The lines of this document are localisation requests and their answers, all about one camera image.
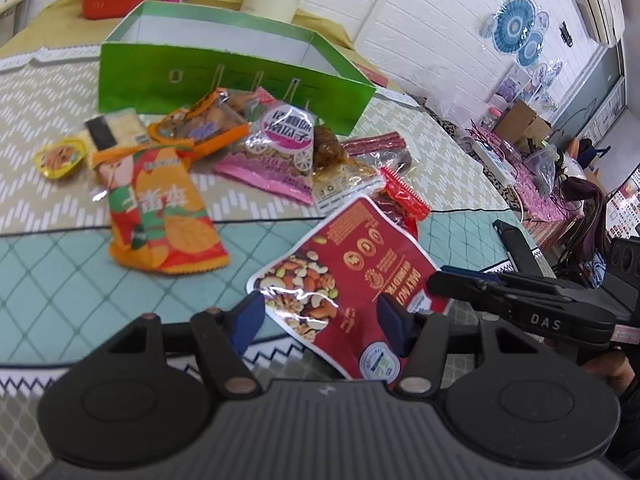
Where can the clear brown braised snack packet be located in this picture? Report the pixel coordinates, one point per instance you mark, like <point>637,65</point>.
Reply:
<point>327,150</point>

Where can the red plastic basket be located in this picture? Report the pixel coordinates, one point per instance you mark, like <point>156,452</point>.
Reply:
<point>115,2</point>

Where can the red serrated snack packet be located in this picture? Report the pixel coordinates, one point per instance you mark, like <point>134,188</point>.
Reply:
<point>405,195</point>

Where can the red mixed nut pouch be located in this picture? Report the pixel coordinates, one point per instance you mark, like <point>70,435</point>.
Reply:
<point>360,255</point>

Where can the green cardboard box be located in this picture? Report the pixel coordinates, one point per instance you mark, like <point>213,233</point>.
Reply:
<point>225,75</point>

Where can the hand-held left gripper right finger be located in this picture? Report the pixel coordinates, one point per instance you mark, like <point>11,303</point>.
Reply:
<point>392,325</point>

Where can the red envelope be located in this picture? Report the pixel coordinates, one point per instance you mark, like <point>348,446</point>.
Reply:
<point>377,79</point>

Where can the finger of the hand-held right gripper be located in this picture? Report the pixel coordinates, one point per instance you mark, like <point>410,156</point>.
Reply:
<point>465,290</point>
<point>517,247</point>

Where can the pink seed packet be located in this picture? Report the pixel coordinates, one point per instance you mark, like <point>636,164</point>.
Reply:
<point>270,160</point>

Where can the white power strip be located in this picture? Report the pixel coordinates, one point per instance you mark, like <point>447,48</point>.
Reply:
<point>492,160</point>

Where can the blue paper fan decoration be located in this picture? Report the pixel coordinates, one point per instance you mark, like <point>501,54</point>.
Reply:
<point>515,27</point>

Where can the person's right hand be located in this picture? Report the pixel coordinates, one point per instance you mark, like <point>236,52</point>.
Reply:
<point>617,372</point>

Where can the yellow jelly cup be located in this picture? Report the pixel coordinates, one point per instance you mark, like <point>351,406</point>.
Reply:
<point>59,157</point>

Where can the dark red sausage packet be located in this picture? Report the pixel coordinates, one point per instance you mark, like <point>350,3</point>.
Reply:
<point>375,146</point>

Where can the orange clear bread packet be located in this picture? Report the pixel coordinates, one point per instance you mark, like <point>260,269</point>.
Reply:
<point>215,120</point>

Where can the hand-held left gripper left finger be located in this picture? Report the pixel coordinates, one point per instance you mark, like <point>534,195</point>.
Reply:
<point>248,317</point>

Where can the pink patterned bags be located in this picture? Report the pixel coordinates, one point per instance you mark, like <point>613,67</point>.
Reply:
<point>535,185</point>

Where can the zigzag patterned tablecloth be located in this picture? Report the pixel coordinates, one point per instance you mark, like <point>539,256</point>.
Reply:
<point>50,110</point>

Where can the white air conditioner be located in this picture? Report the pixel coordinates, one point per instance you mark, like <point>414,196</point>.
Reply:
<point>597,0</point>

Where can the white black-label cracker packet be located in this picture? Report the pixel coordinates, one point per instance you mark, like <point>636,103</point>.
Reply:
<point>127,127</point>

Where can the large orange green snack bag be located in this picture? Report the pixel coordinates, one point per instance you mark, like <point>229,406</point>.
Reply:
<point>165,220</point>

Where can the cardboard boxes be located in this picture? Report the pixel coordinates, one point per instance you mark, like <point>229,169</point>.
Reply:
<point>520,122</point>

